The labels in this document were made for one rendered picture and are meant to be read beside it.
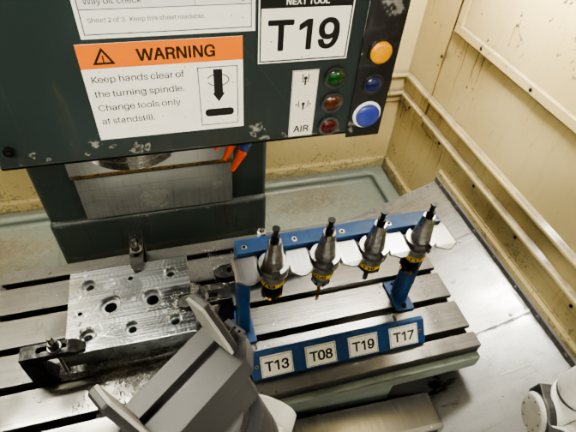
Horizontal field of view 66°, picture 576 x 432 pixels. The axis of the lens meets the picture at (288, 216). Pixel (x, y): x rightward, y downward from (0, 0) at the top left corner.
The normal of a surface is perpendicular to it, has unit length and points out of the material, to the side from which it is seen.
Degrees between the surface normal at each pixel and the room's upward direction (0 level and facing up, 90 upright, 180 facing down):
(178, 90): 90
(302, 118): 90
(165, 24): 90
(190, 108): 90
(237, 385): 78
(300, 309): 0
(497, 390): 24
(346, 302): 0
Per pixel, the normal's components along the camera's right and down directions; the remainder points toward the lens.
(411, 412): 0.18, -0.70
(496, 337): -0.33, -0.58
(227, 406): 0.73, 0.36
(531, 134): -0.96, 0.15
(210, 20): 0.26, 0.70
